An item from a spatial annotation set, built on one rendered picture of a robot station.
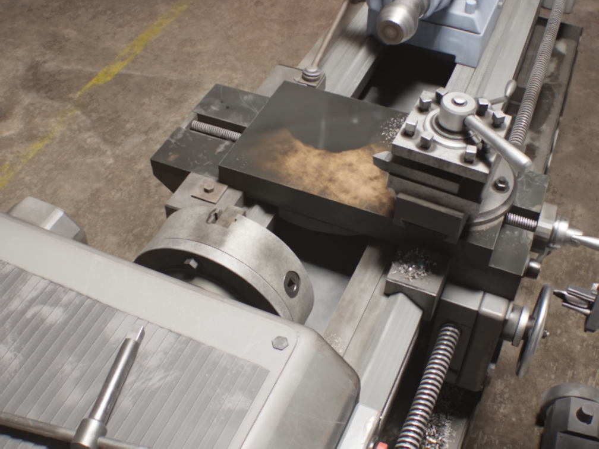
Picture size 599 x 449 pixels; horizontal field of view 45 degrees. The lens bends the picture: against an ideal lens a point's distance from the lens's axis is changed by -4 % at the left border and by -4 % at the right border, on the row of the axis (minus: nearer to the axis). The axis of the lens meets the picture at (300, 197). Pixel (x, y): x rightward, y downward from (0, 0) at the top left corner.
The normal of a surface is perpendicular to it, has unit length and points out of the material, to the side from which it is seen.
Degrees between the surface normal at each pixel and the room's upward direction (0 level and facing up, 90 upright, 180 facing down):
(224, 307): 0
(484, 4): 62
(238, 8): 0
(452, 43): 90
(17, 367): 0
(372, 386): 36
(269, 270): 40
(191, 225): 19
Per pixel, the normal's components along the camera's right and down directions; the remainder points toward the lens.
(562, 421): -0.66, -0.67
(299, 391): 0.65, -0.30
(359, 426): 0.01, -0.71
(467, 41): -0.40, 0.64
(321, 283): -0.18, -0.62
